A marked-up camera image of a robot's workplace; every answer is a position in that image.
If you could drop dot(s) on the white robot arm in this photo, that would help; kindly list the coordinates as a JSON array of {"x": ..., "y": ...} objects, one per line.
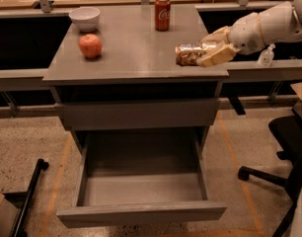
[{"x": 281, "y": 23}]

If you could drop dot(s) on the red apple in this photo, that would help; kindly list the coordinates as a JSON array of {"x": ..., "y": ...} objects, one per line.
[{"x": 90, "y": 45}]

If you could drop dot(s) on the clear sanitizer pump bottle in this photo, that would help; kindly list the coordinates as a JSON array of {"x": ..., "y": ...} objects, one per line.
[{"x": 266, "y": 56}]

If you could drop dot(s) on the red cola can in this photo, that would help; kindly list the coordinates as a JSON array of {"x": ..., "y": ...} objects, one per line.
[{"x": 162, "y": 14}]

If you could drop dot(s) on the cardboard box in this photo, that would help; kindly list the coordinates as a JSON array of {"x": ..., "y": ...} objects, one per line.
[{"x": 8, "y": 214}]

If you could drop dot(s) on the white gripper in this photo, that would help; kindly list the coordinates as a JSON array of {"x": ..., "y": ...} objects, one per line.
[{"x": 246, "y": 34}]

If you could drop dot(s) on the grey drawer cabinet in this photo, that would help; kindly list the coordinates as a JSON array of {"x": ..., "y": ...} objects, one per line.
[{"x": 138, "y": 63}]

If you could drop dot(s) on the closed grey top drawer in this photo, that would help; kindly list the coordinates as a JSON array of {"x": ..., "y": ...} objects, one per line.
[{"x": 138, "y": 114}]

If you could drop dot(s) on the black cart frame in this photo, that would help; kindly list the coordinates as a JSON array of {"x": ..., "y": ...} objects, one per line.
[{"x": 22, "y": 200}]

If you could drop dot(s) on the white ceramic bowl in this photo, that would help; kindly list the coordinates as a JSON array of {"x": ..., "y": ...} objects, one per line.
[{"x": 86, "y": 19}]

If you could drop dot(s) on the black office chair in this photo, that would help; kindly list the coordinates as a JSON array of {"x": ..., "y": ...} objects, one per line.
[{"x": 288, "y": 133}]

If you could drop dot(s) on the open grey middle drawer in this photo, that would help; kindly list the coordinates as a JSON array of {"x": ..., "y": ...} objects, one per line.
[{"x": 140, "y": 177}]

